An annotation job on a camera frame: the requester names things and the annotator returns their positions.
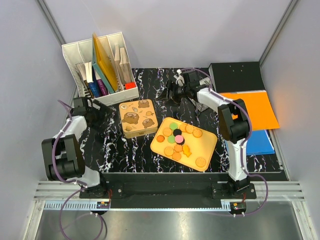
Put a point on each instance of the black binder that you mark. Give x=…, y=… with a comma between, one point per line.
x=231, y=77

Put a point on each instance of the white file organizer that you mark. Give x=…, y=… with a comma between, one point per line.
x=78, y=57

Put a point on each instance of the pink macaron cookie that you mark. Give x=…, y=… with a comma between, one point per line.
x=179, y=139

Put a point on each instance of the blue folder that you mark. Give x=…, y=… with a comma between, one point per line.
x=259, y=143

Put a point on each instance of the round tan biscuit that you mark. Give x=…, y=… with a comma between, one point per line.
x=200, y=162

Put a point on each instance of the brown compartment cookie box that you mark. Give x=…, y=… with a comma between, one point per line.
x=137, y=130

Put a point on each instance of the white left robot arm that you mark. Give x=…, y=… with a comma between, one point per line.
x=62, y=155

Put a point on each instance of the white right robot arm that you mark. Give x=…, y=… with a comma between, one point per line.
x=233, y=121

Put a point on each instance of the silver tin lid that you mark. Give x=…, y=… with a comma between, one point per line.
x=138, y=116

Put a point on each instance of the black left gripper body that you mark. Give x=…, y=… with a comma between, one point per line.
x=97, y=116

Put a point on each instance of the grey booklet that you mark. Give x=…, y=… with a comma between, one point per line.
x=205, y=82

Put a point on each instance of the orange folder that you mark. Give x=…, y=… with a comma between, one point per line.
x=258, y=107

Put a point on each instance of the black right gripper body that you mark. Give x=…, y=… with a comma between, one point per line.
x=178, y=92

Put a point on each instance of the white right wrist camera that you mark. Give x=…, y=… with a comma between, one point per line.
x=179, y=80

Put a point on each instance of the yellow folder in organizer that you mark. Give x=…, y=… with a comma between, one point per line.
x=103, y=65

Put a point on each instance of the green macaron cookie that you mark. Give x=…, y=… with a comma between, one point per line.
x=173, y=126

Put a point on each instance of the yellow cookie tray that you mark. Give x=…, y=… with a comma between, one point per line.
x=198, y=143

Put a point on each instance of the black sandwich cookie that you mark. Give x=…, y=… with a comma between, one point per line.
x=177, y=132

